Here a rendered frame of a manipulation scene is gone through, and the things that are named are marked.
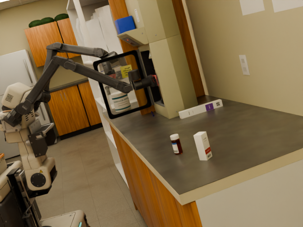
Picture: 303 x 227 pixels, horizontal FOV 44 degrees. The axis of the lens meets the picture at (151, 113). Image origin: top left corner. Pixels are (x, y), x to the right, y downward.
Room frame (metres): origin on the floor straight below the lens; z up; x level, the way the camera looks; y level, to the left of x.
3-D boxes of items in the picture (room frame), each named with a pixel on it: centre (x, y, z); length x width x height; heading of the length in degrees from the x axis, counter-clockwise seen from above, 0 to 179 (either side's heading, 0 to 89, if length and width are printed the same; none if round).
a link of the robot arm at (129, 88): (2.33, 0.07, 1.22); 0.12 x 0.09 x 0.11; 90
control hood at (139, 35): (2.36, -0.01, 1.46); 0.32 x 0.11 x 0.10; 12
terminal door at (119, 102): (2.48, 0.13, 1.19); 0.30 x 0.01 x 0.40; 103
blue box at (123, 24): (2.44, 0.01, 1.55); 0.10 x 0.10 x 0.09; 12
